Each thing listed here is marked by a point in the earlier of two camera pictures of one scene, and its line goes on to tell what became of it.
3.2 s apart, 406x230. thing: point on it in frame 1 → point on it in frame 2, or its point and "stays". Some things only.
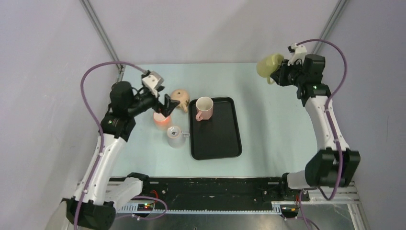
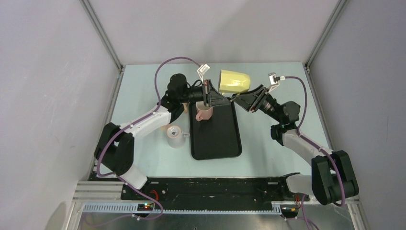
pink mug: [204, 108] stays
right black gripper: [278, 76] → [246, 101]
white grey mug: [175, 137] stays
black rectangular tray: [219, 137] stays
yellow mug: [268, 64] → [232, 82]
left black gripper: [170, 104] → [216, 98]
